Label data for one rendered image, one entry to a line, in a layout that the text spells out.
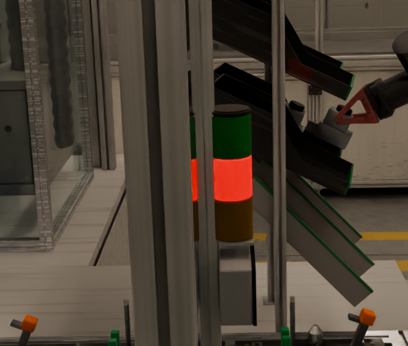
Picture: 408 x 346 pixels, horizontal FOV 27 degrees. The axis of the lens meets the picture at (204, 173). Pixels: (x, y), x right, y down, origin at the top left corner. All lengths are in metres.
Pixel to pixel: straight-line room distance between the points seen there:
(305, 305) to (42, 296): 0.57
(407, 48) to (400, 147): 3.93
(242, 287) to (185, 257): 0.58
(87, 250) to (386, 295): 0.76
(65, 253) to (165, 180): 1.78
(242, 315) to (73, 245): 1.26
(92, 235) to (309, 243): 0.94
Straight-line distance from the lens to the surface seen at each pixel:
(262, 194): 1.46
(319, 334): 1.29
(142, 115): 0.40
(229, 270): 0.99
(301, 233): 1.47
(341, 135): 1.61
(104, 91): 2.89
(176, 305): 0.42
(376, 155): 5.43
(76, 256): 2.16
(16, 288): 2.00
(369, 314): 1.29
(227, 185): 0.99
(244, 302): 1.00
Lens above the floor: 1.60
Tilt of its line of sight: 15 degrees down
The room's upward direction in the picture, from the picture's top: 2 degrees counter-clockwise
